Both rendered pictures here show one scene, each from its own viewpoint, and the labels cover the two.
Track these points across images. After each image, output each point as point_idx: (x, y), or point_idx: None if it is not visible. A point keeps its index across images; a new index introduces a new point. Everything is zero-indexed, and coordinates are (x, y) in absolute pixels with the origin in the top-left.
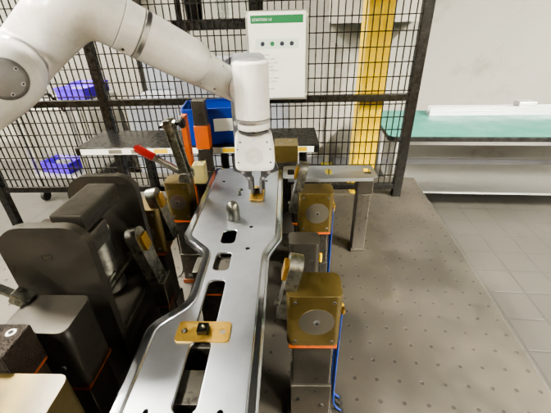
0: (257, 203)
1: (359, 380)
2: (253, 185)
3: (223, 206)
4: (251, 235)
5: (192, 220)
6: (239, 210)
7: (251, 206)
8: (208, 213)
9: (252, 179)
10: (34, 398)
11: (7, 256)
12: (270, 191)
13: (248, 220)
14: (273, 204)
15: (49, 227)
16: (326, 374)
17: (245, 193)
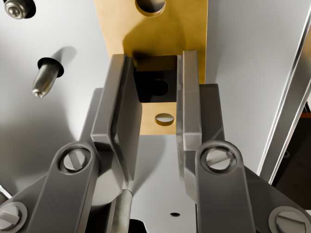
0: (173, 136)
1: (309, 105)
2: (133, 116)
3: (40, 153)
4: (180, 229)
5: (1, 202)
6: (128, 228)
7: (152, 153)
8: (17, 178)
9: (121, 183)
10: None
11: None
12: (250, 16)
13: (160, 201)
14: (252, 141)
15: None
16: None
17: (80, 56)
